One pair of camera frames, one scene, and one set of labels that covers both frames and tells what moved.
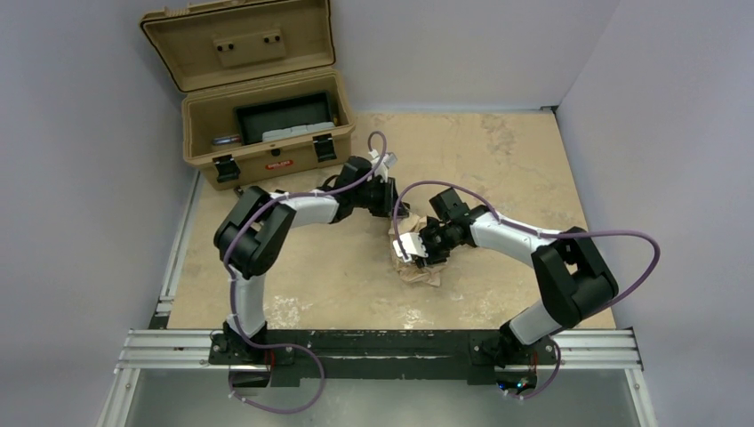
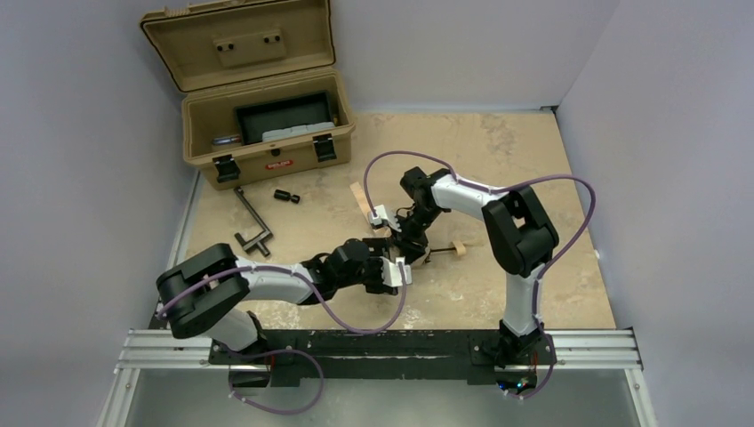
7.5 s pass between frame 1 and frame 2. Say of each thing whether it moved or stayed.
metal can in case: stayed
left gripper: moved
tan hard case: stayed
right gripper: moved
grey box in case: stayed
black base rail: stayed
